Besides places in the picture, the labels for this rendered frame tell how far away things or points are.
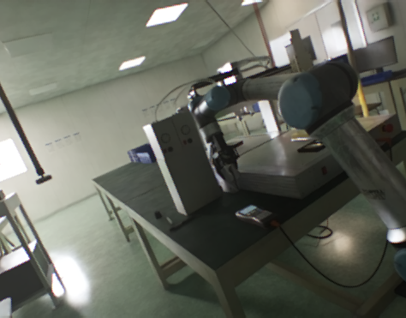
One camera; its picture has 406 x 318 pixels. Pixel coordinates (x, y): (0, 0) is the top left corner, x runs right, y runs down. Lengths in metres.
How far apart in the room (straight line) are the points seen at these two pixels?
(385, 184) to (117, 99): 8.09
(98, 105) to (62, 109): 0.90
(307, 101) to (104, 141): 7.80
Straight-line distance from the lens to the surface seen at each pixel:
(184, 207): 1.38
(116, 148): 8.32
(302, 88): 0.64
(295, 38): 1.69
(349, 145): 0.66
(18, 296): 3.19
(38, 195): 8.28
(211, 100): 0.95
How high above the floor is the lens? 1.21
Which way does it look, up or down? 10 degrees down
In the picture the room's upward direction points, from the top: 21 degrees counter-clockwise
